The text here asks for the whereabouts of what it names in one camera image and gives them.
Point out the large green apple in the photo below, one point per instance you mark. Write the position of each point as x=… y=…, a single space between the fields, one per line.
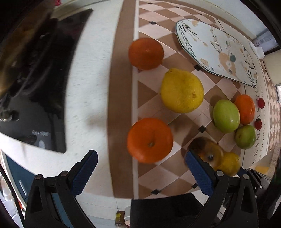
x=226 y=116

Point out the silver spray can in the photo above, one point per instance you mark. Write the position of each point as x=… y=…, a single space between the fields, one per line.
x=266 y=41

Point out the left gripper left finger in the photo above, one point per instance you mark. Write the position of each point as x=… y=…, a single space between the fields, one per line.
x=41 y=209

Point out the large yellow lemon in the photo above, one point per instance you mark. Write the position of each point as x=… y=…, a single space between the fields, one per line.
x=181 y=91

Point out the crumpled white tissue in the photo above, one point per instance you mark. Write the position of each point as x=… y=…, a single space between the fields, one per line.
x=257 y=50

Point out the red cherry tomato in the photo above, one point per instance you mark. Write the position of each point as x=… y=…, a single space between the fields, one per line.
x=258 y=124
x=261 y=103

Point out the blue cabinet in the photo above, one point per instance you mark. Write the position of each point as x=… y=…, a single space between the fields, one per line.
x=23 y=180

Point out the small green apple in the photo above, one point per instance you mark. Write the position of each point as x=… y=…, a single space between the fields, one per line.
x=245 y=137

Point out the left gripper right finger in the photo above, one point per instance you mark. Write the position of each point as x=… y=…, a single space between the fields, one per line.
x=241 y=209

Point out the black gas stove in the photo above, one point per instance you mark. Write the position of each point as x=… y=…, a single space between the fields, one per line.
x=32 y=111

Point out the small yellow lemon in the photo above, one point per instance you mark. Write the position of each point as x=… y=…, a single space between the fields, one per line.
x=230 y=164

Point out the beige utensil holder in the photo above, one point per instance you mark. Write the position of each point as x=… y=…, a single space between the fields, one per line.
x=272 y=63

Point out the bruised red yellow apple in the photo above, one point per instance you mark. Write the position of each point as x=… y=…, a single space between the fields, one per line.
x=208 y=151

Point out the orange fruit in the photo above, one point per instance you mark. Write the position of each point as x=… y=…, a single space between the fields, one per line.
x=146 y=53
x=149 y=140
x=246 y=108

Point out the checkered brown table mat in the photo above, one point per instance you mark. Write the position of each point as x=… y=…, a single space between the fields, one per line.
x=139 y=92

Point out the floral ceramic plate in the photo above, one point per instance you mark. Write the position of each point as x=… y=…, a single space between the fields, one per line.
x=216 y=51

